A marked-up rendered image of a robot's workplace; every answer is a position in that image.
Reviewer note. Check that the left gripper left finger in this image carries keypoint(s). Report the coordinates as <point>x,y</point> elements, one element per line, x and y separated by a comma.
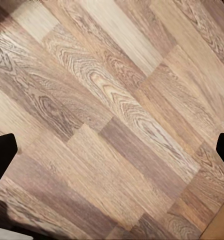
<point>8,150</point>

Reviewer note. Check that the sliding door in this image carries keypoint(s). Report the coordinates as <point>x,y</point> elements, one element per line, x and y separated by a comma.
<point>215,230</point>

